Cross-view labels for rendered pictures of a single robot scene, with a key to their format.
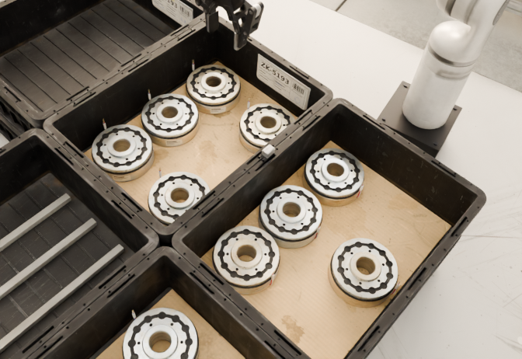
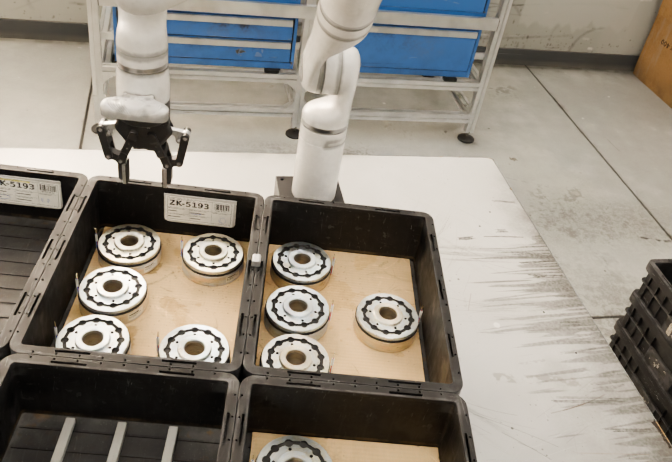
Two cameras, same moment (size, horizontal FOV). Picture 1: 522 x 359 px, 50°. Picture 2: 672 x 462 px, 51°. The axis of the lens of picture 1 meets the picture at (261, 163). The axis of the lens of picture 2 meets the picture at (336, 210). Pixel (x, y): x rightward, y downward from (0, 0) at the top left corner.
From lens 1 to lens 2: 0.49 m
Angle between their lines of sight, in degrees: 34
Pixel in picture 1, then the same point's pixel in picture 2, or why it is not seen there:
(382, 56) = (225, 171)
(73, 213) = (90, 432)
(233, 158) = (202, 299)
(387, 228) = (370, 285)
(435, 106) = (329, 177)
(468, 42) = (345, 107)
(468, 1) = (335, 73)
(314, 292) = (364, 360)
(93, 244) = (140, 445)
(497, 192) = not seen: hidden behind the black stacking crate
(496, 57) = not seen: hidden behind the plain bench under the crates
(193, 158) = (164, 319)
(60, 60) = not seen: outside the picture
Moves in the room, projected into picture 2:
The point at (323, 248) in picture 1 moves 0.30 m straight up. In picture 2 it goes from (340, 325) to (371, 174)
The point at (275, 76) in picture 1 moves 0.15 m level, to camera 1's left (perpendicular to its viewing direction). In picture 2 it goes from (190, 208) to (107, 233)
